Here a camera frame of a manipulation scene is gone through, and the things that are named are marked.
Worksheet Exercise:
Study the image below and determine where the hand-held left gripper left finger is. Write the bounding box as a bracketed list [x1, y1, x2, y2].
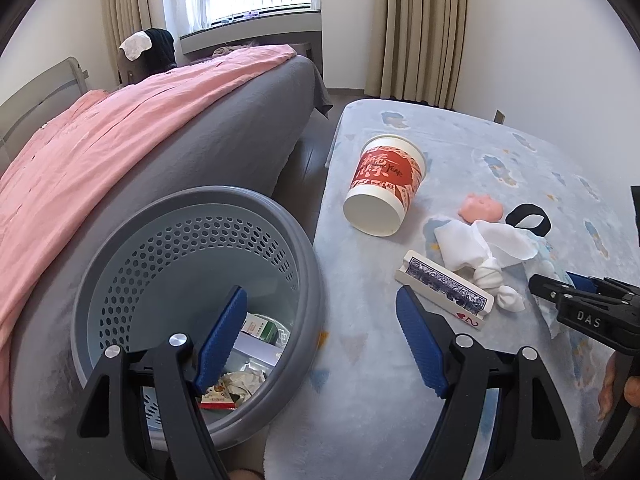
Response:
[77, 285, 248, 480]

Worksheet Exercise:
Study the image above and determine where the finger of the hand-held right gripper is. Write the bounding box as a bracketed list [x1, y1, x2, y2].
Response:
[529, 274, 575, 307]
[567, 271, 640, 298]

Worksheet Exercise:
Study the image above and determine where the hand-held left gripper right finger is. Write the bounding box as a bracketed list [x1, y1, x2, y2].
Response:
[395, 284, 586, 480]

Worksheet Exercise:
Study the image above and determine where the lilac cardboard box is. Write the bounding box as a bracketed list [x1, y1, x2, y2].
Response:
[232, 332, 283, 366]

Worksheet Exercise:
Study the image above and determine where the white paper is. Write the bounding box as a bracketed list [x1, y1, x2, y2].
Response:
[225, 360, 273, 403]

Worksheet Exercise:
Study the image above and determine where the red and white paper wrapper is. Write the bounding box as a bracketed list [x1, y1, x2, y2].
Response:
[200, 377, 242, 411]

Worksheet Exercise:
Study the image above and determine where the playing card box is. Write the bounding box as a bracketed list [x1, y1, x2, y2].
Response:
[395, 250, 496, 331]

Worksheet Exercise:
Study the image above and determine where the black hair band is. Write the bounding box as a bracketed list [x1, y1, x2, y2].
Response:
[505, 203, 552, 236]

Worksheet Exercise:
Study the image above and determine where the white tissue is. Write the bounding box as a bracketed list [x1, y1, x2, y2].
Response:
[432, 219, 538, 313]

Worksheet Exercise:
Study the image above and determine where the pink pig toy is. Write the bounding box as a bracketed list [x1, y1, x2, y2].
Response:
[461, 194, 502, 225]

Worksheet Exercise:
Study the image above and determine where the grey perforated waste basket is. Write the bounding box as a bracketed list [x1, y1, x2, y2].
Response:
[70, 186, 323, 453]

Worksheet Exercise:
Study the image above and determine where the red and white paper cup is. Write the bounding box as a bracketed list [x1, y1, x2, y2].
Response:
[343, 134, 427, 237]

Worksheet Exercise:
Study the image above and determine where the person's right hand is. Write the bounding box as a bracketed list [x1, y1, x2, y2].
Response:
[601, 355, 640, 421]

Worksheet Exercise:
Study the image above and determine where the light blue printed blanket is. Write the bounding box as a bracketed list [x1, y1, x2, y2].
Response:
[262, 99, 640, 480]

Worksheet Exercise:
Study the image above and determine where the grey bed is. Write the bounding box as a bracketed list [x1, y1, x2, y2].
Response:
[0, 52, 333, 480]

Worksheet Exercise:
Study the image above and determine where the pink duvet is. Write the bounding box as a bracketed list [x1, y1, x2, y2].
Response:
[0, 44, 296, 346]

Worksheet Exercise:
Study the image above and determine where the pinkish cloth pile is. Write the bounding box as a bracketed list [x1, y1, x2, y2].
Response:
[212, 42, 261, 58]

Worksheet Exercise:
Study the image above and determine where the chair with black garment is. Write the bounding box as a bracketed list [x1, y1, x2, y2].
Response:
[118, 28, 177, 88]

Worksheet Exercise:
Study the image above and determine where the white cloth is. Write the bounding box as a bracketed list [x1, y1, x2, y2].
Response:
[118, 31, 151, 59]

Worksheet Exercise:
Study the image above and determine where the grey headboard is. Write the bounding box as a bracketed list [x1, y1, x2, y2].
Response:
[0, 56, 90, 171]

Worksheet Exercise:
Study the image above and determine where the grey window sill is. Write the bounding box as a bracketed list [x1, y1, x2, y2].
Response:
[179, 7, 323, 56]

